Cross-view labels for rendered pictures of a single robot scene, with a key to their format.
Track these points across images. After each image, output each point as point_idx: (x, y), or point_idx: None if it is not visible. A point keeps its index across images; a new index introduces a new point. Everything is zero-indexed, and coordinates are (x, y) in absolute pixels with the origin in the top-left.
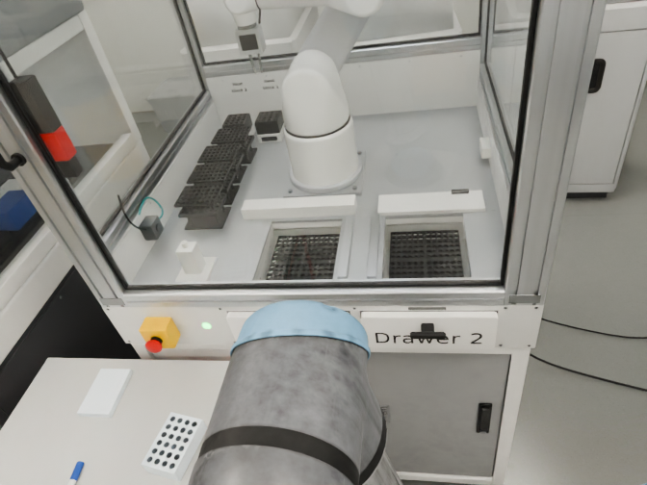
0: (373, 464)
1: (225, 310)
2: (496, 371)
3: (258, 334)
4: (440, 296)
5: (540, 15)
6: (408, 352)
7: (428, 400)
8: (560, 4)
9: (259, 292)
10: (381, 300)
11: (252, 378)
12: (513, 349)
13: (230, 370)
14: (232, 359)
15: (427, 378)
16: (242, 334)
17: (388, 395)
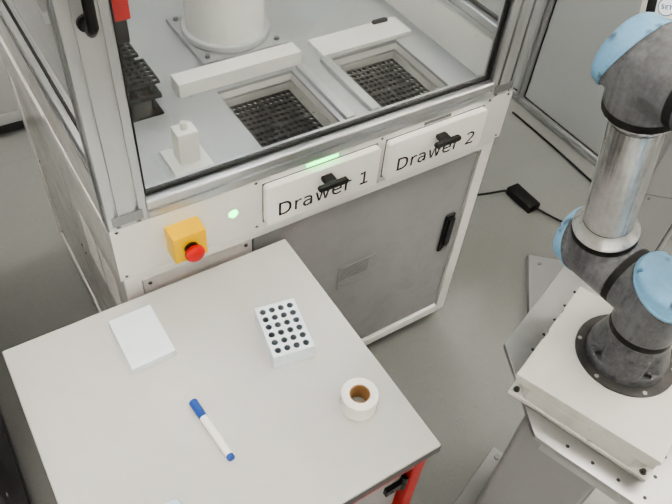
0: None
1: (261, 183)
2: (465, 174)
3: (654, 27)
4: (451, 102)
5: None
6: (409, 177)
7: (408, 231)
8: None
9: (302, 147)
10: (407, 121)
11: None
12: (483, 144)
13: (653, 50)
14: (643, 47)
15: (413, 204)
16: (630, 38)
17: (378, 239)
